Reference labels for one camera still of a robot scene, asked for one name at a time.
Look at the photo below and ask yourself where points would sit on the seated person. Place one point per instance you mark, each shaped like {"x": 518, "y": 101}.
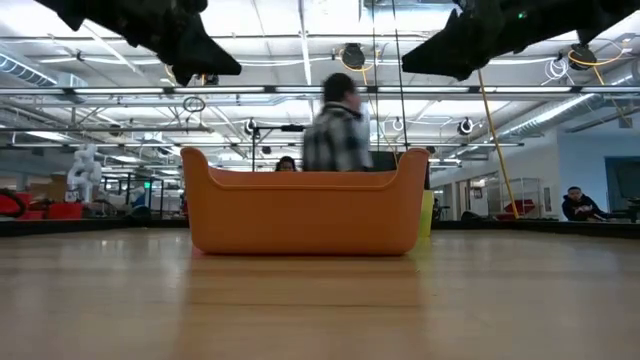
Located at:
{"x": 580, "y": 206}

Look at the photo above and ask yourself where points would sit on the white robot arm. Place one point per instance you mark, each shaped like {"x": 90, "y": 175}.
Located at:
{"x": 84, "y": 172}

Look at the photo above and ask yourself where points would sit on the yellow plastic bin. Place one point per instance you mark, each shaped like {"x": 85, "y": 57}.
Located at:
{"x": 426, "y": 212}

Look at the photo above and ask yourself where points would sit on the red and white sign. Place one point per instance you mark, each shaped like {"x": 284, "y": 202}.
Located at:
{"x": 520, "y": 206}

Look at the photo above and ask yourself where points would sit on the red storage box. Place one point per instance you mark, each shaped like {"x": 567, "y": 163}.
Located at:
{"x": 65, "y": 211}

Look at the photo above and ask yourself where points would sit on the person behind bin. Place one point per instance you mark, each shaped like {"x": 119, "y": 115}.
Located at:
{"x": 285, "y": 164}

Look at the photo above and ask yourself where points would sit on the walking person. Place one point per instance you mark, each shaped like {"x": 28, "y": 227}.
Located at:
{"x": 337, "y": 135}

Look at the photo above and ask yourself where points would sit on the orange plastic bin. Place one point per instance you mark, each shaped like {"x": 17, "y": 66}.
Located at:
{"x": 300, "y": 215}

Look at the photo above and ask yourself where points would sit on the black monitor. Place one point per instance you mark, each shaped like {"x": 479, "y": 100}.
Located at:
{"x": 385, "y": 161}

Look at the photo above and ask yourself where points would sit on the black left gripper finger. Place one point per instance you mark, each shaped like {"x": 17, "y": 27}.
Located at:
{"x": 70, "y": 12}
{"x": 200, "y": 55}

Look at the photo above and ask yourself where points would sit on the black camera stand frame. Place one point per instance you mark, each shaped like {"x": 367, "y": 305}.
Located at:
{"x": 292, "y": 128}

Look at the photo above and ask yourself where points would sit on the silver ventilation duct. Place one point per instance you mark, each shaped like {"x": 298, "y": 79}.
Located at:
{"x": 25, "y": 70}
{"x": 550, "y": 114}

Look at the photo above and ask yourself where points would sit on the black aluminium table frame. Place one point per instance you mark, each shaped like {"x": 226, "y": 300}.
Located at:
{"x": 550, "y": 227}

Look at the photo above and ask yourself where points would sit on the dark teal door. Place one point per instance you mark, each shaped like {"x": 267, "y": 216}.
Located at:
{"x": 625, "y": 175}

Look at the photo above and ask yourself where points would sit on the brown cardboard box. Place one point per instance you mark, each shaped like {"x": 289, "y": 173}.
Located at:
{"x": 55, "y": 187}

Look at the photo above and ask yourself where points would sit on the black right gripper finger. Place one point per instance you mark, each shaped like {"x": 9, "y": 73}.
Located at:
{"x": 592, "y": 31}
{"x": 460, "y": 50}

